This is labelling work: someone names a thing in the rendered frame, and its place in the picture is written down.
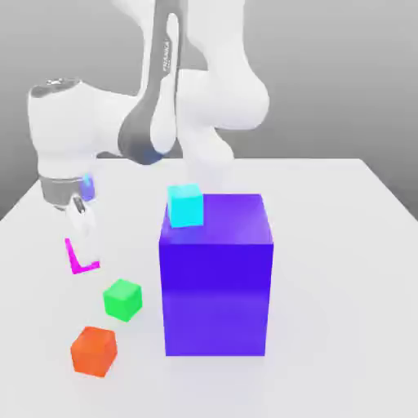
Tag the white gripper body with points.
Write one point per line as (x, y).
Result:
(85, 236)

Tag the small magenta cube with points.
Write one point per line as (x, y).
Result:
(74, 264)

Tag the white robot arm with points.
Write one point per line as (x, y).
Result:
(196, 85)

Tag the small green cube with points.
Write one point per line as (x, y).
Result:
(122, 300)

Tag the small cyan cube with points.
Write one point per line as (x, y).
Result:
(185, 205)

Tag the small orange cube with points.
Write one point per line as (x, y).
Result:
(94, 352)

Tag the large blue box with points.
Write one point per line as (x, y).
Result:
(215, 287)

